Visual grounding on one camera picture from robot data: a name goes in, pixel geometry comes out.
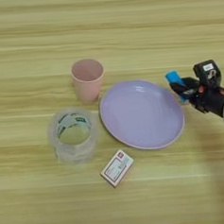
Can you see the purple plastic plate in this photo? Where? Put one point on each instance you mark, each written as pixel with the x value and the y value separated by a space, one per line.
pixel 142 115

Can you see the small red white card box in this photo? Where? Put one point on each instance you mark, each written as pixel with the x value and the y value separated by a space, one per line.
pixel 117 168

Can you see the blue rectangular block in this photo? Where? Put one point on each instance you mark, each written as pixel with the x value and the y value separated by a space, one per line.
pixel 174 76

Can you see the clear adhesive tape roll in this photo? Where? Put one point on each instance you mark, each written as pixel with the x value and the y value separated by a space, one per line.
pixel 91 143

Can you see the pink plastic cup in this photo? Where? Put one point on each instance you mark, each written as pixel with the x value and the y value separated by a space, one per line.
pixel 87 87

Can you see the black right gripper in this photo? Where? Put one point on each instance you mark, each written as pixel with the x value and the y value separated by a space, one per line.
pixel 211 100

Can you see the small black box white label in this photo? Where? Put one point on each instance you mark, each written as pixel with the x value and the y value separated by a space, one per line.
pixel 207 72

